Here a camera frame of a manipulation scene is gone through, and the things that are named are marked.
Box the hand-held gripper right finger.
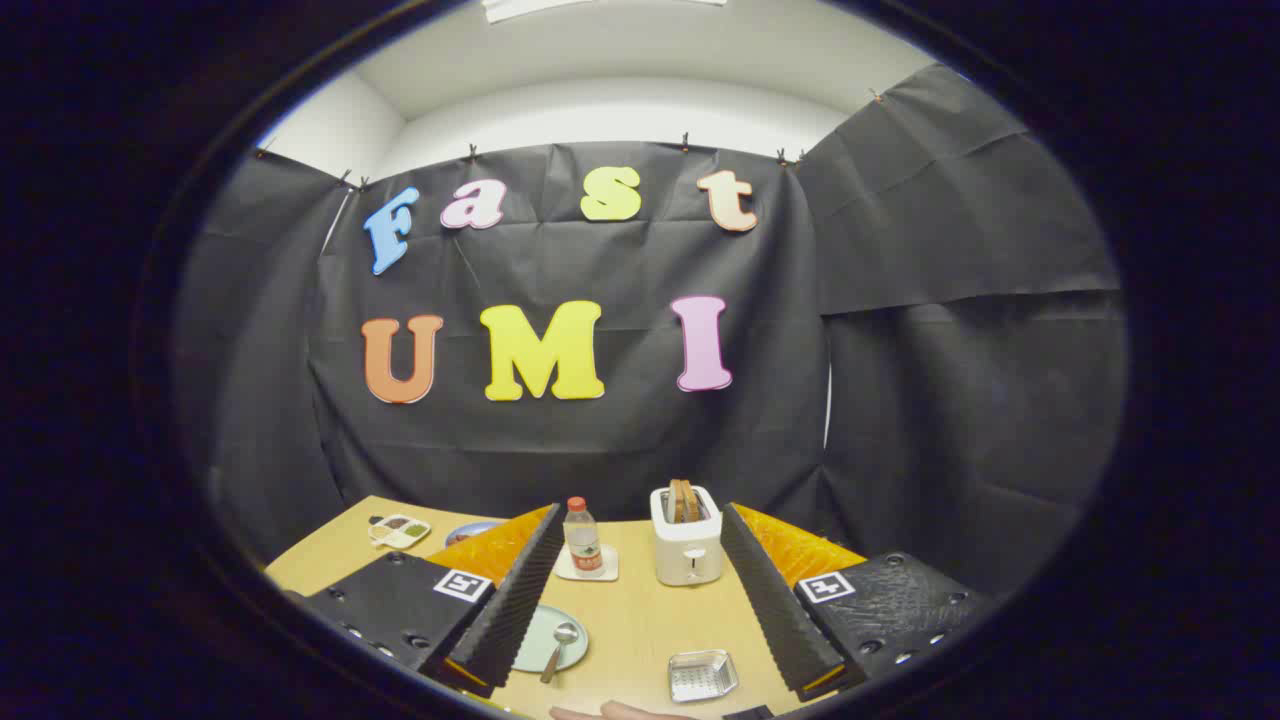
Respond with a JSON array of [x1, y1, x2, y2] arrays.
[[720, 502, 993, 701]]

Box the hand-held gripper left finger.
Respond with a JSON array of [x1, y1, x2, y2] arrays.
[[285, 503, 567, 699]]

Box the metal spoon wooden handle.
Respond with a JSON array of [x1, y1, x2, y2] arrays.
[[540, 622, 580, 685]]

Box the light green plate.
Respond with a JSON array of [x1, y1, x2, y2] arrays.
[[510, 604, 590, 673]]

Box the clear water bottle red cap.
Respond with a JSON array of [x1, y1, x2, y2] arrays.
[[563, 497, 604, 577]]

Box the white square coaster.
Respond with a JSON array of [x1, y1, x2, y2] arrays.
[[553, 545, 619, 583]]

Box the white toaster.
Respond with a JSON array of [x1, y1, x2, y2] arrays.
[[650, 485, 723, 588]]

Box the white sauce dish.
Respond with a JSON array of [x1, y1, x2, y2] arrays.
[[367, 514, 433, 551]]

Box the black backdrop cloth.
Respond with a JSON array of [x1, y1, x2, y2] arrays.
[[172, 64, 1131, 601]]

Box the ceiling light panel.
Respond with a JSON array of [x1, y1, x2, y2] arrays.
[[481, 0, 729, 24]]

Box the metal wire cutlery basket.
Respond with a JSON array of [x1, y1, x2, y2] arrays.
[[667, 649, 740, 704]]

